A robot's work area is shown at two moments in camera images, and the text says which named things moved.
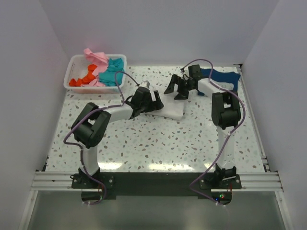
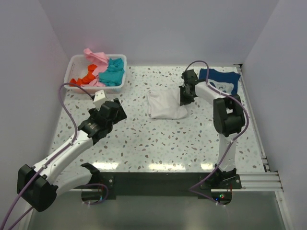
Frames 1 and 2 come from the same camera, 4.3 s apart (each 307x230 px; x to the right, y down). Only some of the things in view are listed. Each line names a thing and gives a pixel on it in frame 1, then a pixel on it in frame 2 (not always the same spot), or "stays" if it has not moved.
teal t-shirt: [108, 78] stays
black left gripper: [157, 103] to [120, 116]
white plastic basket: [76, 68] stays
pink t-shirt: [100, 60] stays
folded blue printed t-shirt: [231, 77] stays
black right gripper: [182, 95] to [183, 100]
